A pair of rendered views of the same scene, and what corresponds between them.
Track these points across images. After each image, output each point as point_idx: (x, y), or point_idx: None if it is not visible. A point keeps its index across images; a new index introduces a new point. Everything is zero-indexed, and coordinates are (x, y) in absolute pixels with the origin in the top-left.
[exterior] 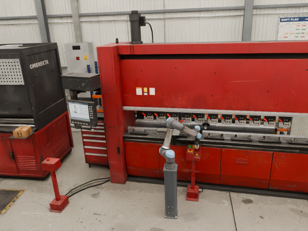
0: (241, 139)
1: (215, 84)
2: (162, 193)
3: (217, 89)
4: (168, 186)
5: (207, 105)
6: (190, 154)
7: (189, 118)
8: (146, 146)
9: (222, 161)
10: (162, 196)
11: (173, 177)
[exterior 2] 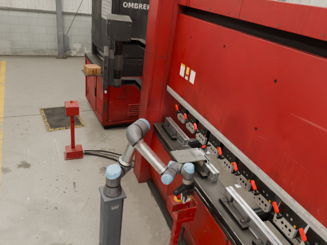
0: None
1: (267, 107)
2: (147, 227)
3: (267, 120)
4: (100, 215)
5: (244, 145)
6: (171, 203)
7: (216, 149)
8: (164, 153)
9: None
10: (139, 230)
11: (103, 207)
